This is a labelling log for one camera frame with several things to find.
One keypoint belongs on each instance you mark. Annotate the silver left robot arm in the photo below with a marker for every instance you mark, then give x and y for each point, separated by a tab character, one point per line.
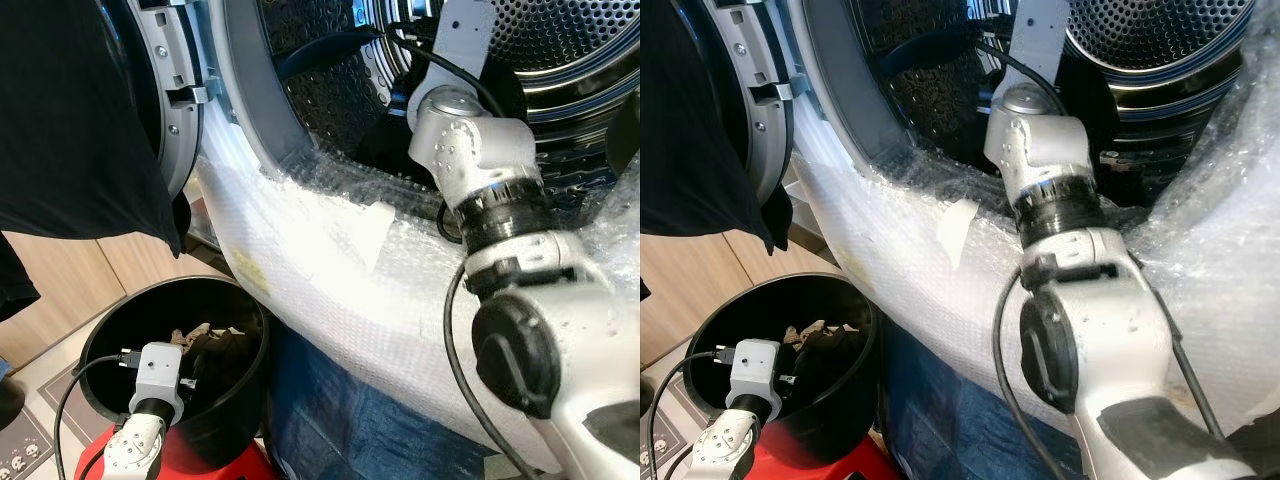
722	450
135	448

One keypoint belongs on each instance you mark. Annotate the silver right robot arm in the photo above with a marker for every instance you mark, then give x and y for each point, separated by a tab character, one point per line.
560	300
1110	320

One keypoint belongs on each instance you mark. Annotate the white washing machine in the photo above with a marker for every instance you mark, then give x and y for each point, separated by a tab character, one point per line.
900	250
300	250

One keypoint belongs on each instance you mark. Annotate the grey washing machine door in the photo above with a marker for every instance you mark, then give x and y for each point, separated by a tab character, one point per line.
180	100
760	110

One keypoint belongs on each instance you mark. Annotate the black round bucket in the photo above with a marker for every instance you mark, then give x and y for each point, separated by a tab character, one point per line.
230	400
840	400

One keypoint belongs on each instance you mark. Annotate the brown crumpled garment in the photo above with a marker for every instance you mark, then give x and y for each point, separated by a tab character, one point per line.
825	342
222	348

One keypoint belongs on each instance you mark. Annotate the red plastic stool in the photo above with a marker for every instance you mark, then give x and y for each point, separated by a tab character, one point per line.
800	464
195	466

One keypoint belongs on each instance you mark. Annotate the clear bubble wrap sheet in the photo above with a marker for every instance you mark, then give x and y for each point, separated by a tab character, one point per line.
910	290
330	300

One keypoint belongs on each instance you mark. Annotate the blue cloth cover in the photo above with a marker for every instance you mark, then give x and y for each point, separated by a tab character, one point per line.
340	410
950	410

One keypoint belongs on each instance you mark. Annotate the white tape piece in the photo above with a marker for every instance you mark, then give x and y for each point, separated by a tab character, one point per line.
370	235
958	232

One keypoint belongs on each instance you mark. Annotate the black hanging garment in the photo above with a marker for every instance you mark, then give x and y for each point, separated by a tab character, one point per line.
700	120
70	120

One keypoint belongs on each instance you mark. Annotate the perforated steel washer drum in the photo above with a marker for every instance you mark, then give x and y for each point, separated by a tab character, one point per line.
560	40
1150	40

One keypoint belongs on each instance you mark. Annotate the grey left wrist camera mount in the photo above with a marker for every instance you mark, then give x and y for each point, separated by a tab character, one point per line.
755	368
158	372

